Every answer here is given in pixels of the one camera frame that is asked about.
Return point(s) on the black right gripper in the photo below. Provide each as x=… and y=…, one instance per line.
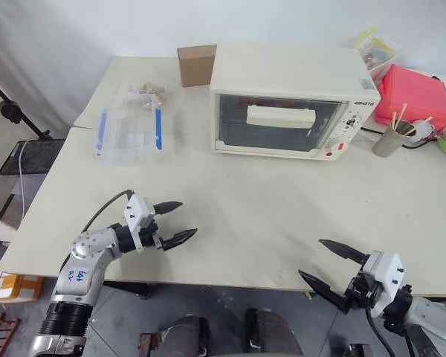
x=362, y=292

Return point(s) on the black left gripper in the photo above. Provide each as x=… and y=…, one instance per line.
x=150, y=234

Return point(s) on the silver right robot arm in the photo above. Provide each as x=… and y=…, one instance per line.
x=429, y=316

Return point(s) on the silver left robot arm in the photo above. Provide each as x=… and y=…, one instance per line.
x=84, y=246

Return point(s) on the red indicator light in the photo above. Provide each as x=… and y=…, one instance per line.
x=329, y=154

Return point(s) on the white timer knob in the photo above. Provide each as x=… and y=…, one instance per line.
x=337, y=143

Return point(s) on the white toaster oven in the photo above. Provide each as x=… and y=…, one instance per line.
x=282, y=74

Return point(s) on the dark rounded shape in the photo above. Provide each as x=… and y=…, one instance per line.
x=273, y=334
x=186, y=336

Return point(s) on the clear container with blue clips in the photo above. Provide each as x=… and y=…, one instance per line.
x=128, y=134

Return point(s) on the clear bag of wooden pieces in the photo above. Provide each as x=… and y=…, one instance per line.
x=145, y=94

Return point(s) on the grey metal cup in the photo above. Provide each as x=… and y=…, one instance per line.
x=388, y=143

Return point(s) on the brown cardboard box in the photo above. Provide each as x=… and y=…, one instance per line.
x=196, y=67

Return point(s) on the black mesh tray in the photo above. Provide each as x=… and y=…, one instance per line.
x=29, y=156

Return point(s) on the wooden chopstick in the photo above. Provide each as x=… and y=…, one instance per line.
x=398, y=117
x=420, y=125

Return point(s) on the small white cup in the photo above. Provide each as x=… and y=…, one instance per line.
x=425, y=131

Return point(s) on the yellow cardboard boxes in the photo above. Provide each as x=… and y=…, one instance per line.
x=11, y=286

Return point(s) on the red plastic box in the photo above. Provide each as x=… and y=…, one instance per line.
x=416, y=96

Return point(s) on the black tripod stand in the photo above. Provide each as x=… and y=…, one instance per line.
x=11, y=109

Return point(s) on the clear bin with small items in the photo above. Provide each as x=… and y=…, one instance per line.
x=383, y=52

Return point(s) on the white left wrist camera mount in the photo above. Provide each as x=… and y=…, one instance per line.
x=135, y=215

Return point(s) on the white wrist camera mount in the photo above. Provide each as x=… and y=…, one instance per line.
x=135, y=215
x=386, y=275

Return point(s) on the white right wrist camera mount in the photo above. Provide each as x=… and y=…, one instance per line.
x=386, y=275

